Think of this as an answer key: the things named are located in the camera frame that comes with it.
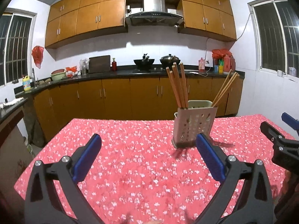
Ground chopstick in holder right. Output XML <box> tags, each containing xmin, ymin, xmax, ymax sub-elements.
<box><xmin>179</xmin><ymin>62</ymin><xmax>188</xmax><ymax>108</ymax></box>

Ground chopstick in holder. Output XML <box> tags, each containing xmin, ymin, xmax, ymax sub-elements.
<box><xmin>172</xmin><ymin>63</ymin><xmax>186</xmax><ymax>108</ymax></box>
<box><xmin>166</xmin><ymin>67</ymin><xmax>182</xmax><ymax>108</ymax></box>
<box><xmin>179</xmin><ymin>62</ymin><xmax>188</xmax><ymax>108</ymax></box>

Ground black wok on stove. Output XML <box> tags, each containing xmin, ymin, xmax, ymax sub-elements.
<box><xmin>133</xmin><ymin>54</ymin><xmax>155</xmax><ymax>71</ymax></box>

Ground left barred window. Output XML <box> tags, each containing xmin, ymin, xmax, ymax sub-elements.
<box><xmin>0</xmin><ymin>13</ymin><xmax>33</xmax><ymax>86</ymax></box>

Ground barred window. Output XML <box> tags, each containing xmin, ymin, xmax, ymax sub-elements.
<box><xmin>252</xmin><ymin>0</ymin><xmax>298</xmax><ymax>77</ymax></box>
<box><xmin>0</xmin><ymin>13</ymin><xmax>33</xmax><ymax>86</ymax></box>

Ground red floral tablecloth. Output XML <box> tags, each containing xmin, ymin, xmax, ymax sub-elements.
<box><xmin>14</xmin><ymin>114</ymin><xmax>295</xmax><ymax>223</ymax></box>

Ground orange bag on counter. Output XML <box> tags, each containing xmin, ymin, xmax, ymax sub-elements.
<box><xmin>65</xmin><ymin>66</ymin><xmax>77</xmax><ymax>78</ymax></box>

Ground chopstick in holder left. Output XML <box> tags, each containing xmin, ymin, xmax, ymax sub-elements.
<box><xmin>166</xmin><ymin>67</ymin><xmax>182</xmax><ymax>108</ymax></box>

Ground beige perforated utensil holder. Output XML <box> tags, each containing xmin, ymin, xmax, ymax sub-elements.
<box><xmin>172</xmin><ymin>100</ymin><xmax>217</xmax><ymax>148</ymax></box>

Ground steel range hood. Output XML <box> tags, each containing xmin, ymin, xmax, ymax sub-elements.
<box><xmin>125</xmin><ymin>0</ymin><xmax>184</xmax><ymax>27</ymax></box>

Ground red sauce bottle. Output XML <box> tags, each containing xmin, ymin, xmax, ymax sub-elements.
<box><xmin>112</xmin><ymin>58</ymin><xmax>117</xmax><ymax>71</ymax></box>

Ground black wok with lid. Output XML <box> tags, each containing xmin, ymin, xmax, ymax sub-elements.
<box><xmin>160</xmin><ymin>54</ymin><xmax>180</xmax><ymax>67</ymax></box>

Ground leaning chopstick pair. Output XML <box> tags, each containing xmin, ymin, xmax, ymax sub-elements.
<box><xmin>211</xmin><ymin>70</ymin><xmax>240</xmax><ymax>108</ymax></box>

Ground black stone countertop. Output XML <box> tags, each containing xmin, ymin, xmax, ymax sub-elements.
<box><xmin>0</xmin><ymin>64</ymin><xmax>246</xmax><ymax>124</ymax></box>

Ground dark wooden cutting board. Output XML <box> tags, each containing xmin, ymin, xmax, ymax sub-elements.
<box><xmin>89</xmin><ymin>55</ymin><xmax>110</xmax><ymax>73</ymax></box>

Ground green bowl on counter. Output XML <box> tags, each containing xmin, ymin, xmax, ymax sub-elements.
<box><xmin>51</xmin><ymin>69</ymin><xmax>66</xmax><ymax>81</ymax></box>

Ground chopstick in holder middle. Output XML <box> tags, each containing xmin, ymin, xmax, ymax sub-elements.
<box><xmin>172</xmin><ymin>63</ymin><xmax>186</xmax><ymax>108</ymax></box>

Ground upper wooden wall cabinets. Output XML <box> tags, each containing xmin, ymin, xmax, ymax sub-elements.
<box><xmin>45</xmin><ymin>0</ymin><xmax>237</xmax><ymax>49</ymax></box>

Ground yellow detergent bottle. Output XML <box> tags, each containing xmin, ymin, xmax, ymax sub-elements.
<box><xmin>22</xmin><ymin>75</ymin><xmax>31</xmax><ymax>91</ymax></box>

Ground lower wooden kitchen cabinets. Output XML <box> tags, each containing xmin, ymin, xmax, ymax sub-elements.
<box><xmin>32</xmin><ymin>73</ymin><xmax>244</xmax><ymax>143</ymax></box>

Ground red plastic bag on wall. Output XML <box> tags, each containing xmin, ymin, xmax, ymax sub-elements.
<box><xmin>31</xmin><ymin>46</ymin><xmax>44</xmax><ymax>69</ymax></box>

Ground right barred window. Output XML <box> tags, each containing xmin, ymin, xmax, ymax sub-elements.
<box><xmin>252</xmin><ymin>0</ymin><xmax>298</xmax><ymax>77</ymax></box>

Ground pink bottle on counter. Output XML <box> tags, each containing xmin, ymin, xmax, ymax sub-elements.
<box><xmin>198</xmin><ymin>58</ymin><xmax>205</xmax><ymax>72</ymax></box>

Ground red bag and bottles group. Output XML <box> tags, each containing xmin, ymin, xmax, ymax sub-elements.
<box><xmin>212</xmin><ymin>49</ymin><xmax>236</xmax><ymax>73</ymax></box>

